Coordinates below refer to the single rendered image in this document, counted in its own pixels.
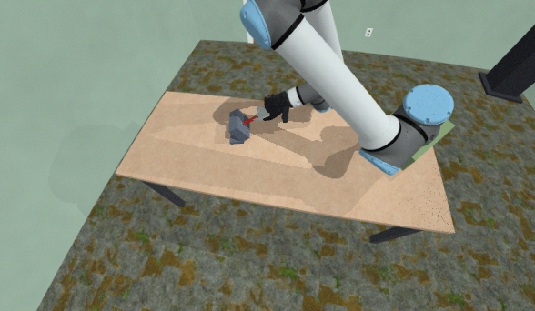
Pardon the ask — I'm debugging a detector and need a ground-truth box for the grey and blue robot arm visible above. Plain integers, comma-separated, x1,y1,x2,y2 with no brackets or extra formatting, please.
240,0,454,176

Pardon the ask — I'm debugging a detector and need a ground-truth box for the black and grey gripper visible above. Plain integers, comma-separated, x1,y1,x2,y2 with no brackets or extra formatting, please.
253,91,293,121

